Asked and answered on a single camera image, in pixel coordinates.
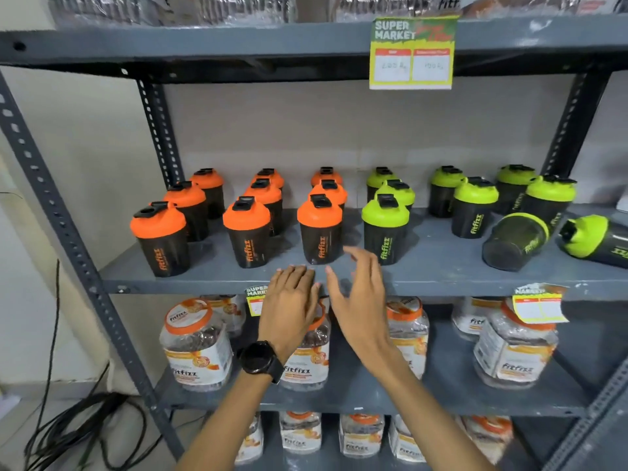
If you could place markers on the person's right hand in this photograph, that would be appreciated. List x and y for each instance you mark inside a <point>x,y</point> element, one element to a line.
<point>365,313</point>

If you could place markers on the person's left hand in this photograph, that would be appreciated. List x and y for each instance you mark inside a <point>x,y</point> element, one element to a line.
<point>287,313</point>

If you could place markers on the person's right thumb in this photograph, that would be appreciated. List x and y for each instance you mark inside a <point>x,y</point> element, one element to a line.
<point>335,286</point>

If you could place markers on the person's left thumb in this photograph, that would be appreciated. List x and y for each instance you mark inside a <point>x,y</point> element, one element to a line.
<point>315,299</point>

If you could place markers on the person's left forearm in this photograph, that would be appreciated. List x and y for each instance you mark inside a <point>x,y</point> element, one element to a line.
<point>230,421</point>

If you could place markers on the person's right forearm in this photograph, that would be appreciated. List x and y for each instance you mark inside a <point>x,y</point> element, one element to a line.
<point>427,416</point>

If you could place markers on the small yellow price tag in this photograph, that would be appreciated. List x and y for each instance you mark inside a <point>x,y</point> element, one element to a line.
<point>255,304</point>

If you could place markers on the black wrist watch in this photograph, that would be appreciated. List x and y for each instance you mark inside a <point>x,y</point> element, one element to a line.
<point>259,359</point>

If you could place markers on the group of orange-lid shaker bottles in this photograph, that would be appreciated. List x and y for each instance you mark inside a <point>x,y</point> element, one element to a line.
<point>248,240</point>

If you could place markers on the grey metal shelf rack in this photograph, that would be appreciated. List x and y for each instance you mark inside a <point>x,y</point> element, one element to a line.
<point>441,269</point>

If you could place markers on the row of clear snack jars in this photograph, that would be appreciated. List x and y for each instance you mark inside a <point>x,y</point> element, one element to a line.
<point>196,348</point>

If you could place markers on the clear orange-lid snack jar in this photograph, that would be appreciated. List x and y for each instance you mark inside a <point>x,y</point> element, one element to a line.
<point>405,443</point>
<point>392,5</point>
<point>103,7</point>
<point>300,434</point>
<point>251,443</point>
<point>245,8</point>
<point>490,431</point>
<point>361,436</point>
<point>520,4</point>

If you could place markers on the group of green-lid shaker bottles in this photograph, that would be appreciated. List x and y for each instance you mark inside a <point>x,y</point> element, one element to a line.
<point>473,210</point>

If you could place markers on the curled yellow price tag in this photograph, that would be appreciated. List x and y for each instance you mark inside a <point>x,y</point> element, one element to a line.
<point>538,306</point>

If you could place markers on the large yellow green price tag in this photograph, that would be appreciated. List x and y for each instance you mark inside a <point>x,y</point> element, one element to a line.
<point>412,53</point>

